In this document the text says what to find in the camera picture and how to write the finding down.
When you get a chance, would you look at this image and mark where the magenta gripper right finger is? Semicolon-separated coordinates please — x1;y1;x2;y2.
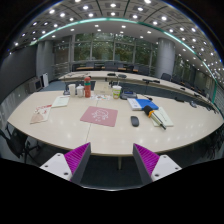
133;144;181;185

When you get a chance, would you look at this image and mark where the green-white drink cup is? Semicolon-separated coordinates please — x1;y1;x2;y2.
112;85;122;99

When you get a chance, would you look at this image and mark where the white paper booklet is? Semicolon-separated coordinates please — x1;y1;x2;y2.
52;96;69;108

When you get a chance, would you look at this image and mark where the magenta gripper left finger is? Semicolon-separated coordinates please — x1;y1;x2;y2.
41;143;91;184

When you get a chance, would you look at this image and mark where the red water bottle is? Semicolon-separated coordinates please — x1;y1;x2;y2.
84;77;91;98

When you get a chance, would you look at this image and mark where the pink-orange pamphlet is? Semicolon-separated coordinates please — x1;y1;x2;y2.
30;105;51;124

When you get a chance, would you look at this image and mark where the grey calculator device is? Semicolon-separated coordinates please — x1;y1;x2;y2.
120;92;137;100

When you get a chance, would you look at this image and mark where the blue folder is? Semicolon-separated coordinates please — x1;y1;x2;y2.
136;99;159;110

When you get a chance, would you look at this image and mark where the colourful sticker sheet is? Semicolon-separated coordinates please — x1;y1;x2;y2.
90;95;111;101

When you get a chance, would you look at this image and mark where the black office chair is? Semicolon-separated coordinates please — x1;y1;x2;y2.
0;127;40;163

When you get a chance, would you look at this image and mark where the white air purifier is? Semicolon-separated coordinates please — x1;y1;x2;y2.
42;73;49;88

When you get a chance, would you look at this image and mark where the black computer mouse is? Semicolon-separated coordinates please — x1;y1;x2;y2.
130;116;139;127

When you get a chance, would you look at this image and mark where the green notebook with pen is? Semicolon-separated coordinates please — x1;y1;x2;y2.
154;107;173;127

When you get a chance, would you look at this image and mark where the white jar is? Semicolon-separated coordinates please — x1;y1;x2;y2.
76;84;84;97

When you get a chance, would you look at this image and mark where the pink mouse pad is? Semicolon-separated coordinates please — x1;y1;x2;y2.
80;106;118;127

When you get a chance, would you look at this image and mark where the white book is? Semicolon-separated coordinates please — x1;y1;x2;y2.
127;98;142;111

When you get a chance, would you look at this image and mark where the white paper cup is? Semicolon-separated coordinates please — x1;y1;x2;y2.
68;84;76;97

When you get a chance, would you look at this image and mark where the black yellow cylindrical tool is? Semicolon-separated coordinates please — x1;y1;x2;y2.
143;106;154;117

